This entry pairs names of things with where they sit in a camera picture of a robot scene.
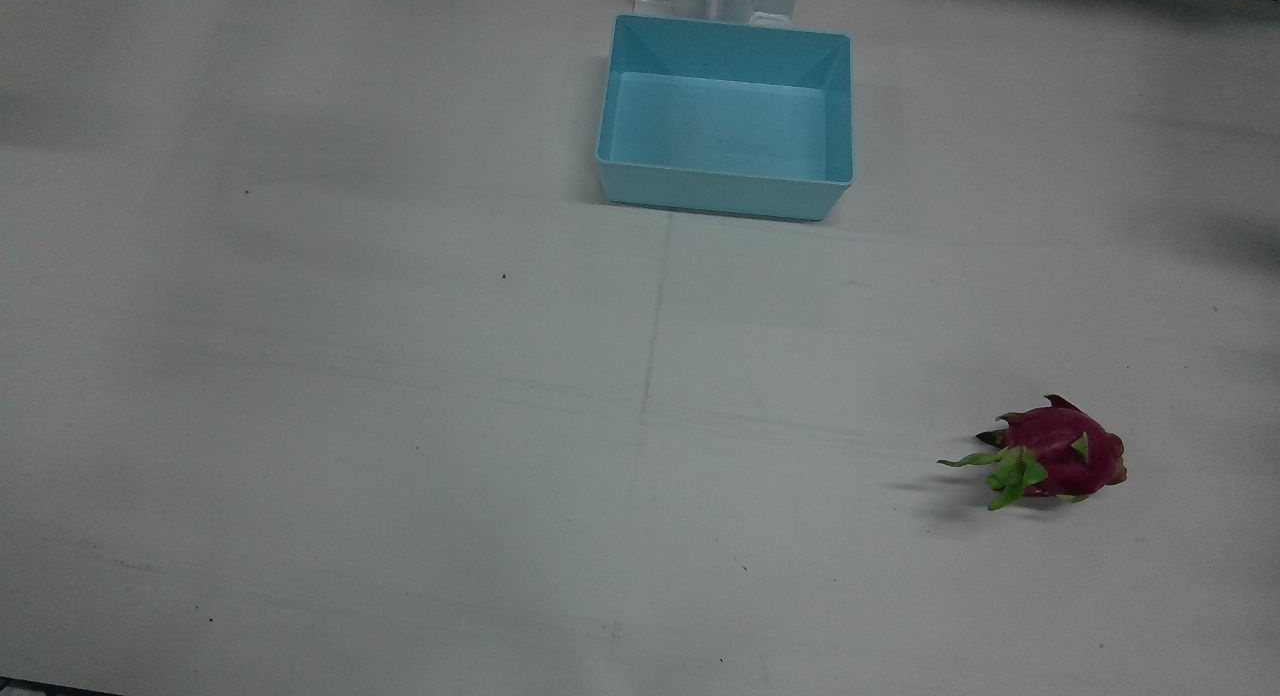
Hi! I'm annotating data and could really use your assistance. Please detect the red dragon fruit green scales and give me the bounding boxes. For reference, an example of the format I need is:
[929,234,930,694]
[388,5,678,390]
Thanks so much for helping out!
[937,394,1128,512]

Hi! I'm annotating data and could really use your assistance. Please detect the light blue plastic box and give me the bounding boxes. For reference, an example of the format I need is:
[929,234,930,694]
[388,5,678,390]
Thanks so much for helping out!
[596,14,855,223]

